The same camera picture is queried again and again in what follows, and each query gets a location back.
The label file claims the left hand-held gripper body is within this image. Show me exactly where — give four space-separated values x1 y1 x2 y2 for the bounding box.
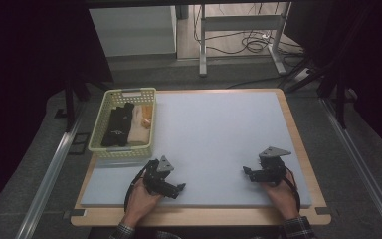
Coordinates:
142 154 177 199

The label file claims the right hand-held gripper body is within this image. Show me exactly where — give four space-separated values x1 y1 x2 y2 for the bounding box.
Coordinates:
258 145 292 186

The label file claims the black glove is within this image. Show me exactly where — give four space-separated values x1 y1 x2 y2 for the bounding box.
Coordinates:
100 106 120 148
113 102 135 148

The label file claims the pale green plastic basket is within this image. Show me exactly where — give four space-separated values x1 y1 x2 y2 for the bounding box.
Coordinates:
88 87 157 160

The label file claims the person's left hand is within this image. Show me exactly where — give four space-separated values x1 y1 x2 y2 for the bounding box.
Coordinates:
121 180 163 229

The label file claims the person's right hand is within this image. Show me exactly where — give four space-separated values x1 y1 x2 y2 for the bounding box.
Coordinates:
262 174 301 221

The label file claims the white foam mat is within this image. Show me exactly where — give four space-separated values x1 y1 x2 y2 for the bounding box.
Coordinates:
80 91 313 208

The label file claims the black metal stand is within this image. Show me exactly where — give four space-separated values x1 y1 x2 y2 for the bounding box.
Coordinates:
63 79 110 132
285 56 349 128

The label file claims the white power strip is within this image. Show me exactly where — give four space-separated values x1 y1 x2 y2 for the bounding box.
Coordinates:
294 68 311 83

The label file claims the white cabinet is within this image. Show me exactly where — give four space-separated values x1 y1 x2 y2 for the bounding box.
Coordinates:
89 5 177 58

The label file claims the dark curtain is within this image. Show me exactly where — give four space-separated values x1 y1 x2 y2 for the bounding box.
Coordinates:
285 0 382 160
0 0 113 220

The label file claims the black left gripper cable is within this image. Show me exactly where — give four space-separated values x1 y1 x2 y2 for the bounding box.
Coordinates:
123 165 153 212

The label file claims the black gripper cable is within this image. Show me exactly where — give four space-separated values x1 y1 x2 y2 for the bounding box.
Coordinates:
123 165 153 212
283 166 302 213

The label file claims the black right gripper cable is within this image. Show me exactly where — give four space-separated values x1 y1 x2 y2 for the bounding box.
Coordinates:
283 166 302 213

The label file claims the black floor bracket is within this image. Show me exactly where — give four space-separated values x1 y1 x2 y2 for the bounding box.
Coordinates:
69 132 92 155

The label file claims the black floor cable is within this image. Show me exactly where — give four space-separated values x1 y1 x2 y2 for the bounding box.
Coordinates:
227 76 282 90

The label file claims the metal floor rail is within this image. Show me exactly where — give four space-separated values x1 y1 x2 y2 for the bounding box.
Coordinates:
319 98 382 239
14 103 88 239

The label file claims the tangle of floor cables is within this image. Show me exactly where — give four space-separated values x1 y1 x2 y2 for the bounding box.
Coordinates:
193 3 304 56

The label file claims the white metal desk frame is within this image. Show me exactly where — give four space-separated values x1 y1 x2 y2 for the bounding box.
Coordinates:
198 3 292 78

